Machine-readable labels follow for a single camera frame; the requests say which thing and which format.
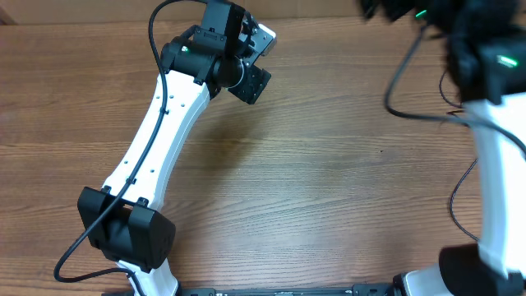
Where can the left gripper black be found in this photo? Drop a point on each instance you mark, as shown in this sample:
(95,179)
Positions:
(257,80)

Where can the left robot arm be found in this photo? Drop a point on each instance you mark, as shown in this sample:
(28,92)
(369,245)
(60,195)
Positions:
(123,217)

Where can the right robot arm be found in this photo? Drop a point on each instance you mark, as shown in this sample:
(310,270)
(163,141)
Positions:
(486,60)

